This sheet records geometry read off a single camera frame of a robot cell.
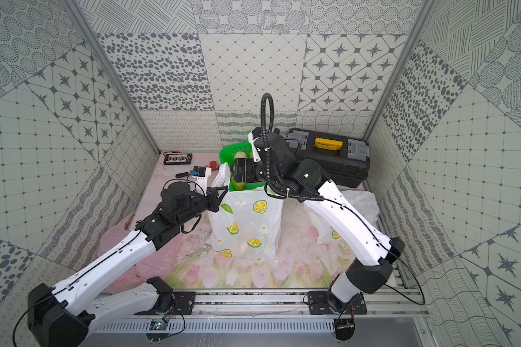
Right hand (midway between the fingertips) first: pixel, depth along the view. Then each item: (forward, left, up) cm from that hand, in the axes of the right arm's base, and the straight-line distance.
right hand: (243, 169), depth 65 cm
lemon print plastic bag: (-5, +1, -27) cm, 27 cm away
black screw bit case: (+37, +43, -34) cm, 66 cm away
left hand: (-2, +4, -9) cm, 10 cm away
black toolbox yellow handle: (+24, -41, -21) cm, 52 cm away
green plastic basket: (+39, +16, -32) cm, 53 cm away
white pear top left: (+37, +9, -30) cm, 48 cm away
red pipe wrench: (+34, +24, -36) cm, 55 cm away
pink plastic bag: (-21, +31, -27) cm, 46 cm away
